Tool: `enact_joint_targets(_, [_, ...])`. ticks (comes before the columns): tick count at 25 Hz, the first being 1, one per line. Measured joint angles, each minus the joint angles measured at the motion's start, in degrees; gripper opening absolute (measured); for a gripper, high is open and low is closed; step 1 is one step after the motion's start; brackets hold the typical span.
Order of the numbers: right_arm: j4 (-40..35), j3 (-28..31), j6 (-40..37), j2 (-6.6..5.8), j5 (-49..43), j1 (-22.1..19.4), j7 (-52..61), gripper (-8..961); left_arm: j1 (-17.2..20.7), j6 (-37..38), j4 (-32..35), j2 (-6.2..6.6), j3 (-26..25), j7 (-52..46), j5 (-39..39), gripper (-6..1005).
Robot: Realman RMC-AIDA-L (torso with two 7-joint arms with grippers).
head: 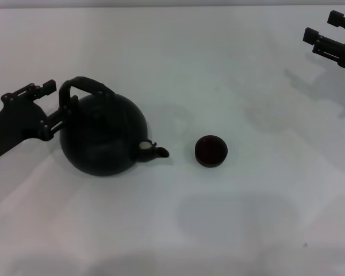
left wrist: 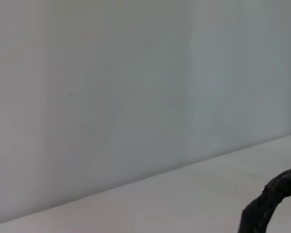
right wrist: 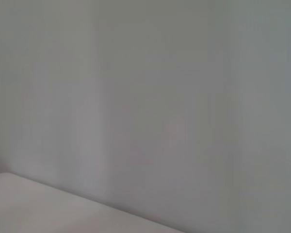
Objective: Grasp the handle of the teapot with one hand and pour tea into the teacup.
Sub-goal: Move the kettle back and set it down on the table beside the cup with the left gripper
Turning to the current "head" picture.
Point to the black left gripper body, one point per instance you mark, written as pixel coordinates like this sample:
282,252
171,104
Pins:
14,123

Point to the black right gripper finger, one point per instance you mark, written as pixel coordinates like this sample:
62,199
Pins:
337,18
325,44

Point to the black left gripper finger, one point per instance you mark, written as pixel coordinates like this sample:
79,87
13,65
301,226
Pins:
57,120
40,89

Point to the small dark brown teacup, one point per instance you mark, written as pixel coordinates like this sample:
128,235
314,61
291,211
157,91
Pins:
211,151

